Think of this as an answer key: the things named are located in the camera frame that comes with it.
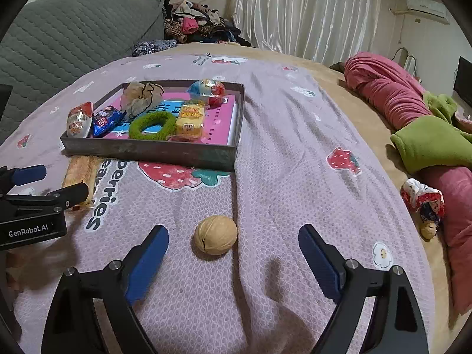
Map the purple strawberry print bedsheet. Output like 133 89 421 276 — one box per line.
1 54 435 353

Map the pink quilted duvet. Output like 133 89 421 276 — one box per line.
343 52 471 314

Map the orange packaged rice cracker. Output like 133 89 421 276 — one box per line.
63 156 102 207

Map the yellow packaged corn snack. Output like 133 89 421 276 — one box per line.
175 102 206 140

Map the green fuzzy hair scrunchie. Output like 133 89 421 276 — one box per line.
128 111 177 142

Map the green fleece blanket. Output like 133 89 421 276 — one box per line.
390 91 471 175

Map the pile of clothes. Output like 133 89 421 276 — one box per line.
163 0 252 47

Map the small red white doll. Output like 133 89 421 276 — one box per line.
400 178 445 240

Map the white air conditioner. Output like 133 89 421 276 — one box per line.
406 0 450 25

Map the grey quilted headboard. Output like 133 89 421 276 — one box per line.
1 0 164 140

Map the black wall television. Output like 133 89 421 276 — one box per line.
454 56 472 106

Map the blue patterned cloth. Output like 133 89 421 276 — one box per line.
131 39 178 57

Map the walnut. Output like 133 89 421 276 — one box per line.
193 215 237 256

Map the blue oreo cookie packet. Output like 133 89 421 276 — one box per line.
92 106 126 138

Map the dark shallow box tray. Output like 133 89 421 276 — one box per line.
60 82 245 171

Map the white satin curtain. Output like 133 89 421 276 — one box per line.
230 0 381 65

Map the pink and blue book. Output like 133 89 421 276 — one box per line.
156 92 237 145

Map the red white blue toy egg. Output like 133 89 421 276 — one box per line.
66 101 93 138

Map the beige mesh drawstring pouch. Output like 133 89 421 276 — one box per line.
120 81 165 121

